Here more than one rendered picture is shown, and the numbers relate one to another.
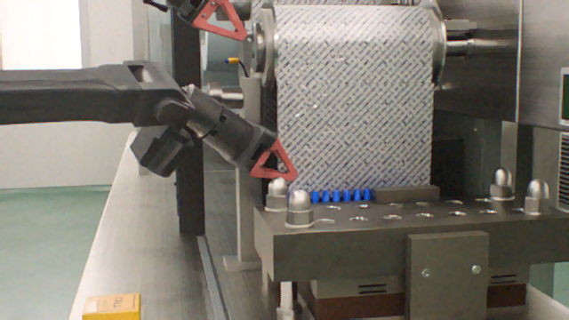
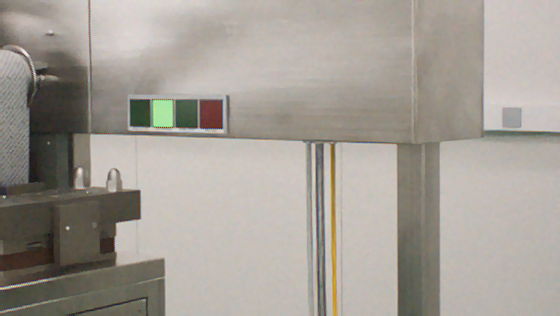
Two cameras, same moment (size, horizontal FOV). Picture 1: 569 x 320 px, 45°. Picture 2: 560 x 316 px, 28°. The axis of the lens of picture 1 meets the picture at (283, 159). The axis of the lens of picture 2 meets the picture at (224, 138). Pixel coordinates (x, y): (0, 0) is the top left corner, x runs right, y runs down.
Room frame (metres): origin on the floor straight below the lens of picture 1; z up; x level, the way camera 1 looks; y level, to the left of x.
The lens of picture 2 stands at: (-0.97, 0.94, 1.25)
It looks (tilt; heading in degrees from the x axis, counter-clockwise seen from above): 3 degrees down; 320
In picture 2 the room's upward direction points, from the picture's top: 1 degrees counter-clockwise
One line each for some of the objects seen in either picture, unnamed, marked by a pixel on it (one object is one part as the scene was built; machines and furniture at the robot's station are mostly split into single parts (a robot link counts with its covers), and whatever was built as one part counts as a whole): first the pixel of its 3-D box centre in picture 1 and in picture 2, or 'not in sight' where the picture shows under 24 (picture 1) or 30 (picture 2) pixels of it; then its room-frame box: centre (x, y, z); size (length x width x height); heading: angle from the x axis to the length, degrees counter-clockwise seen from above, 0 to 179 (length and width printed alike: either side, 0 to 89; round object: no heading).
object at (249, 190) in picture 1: (240, 174); not in sight; (1.07, 0.07, 1.05); 0.06 x 0.05 x 0.31; 100
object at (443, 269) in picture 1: (447, 277); (77, 232); (0.81, -0.20, 0.96); 0.10 x 0.03 x 0.11; 100
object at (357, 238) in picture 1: (408, 232); (38, 211); (0.89, -0.17, 1.00); 0.40 x 0.16 x 0.06; 100
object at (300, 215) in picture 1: (300, 207); not in sight; (0.82, -0.02, 1.05); 0.04 x 0.04 x 0.04
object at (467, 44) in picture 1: (448, 46); (25, 80); (1.09, -0.26, 1.25); 0.07 x 0.04 x 0.04; 100
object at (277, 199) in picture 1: (277, 193); not in sight; (0.91, 0.01, 1.05); 0.04 x 0.04 x 0.04
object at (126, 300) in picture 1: (112, 311); not in sight; (0.84, 0.22, 0.91); 0.07 x 0.07 x 0.02; 10
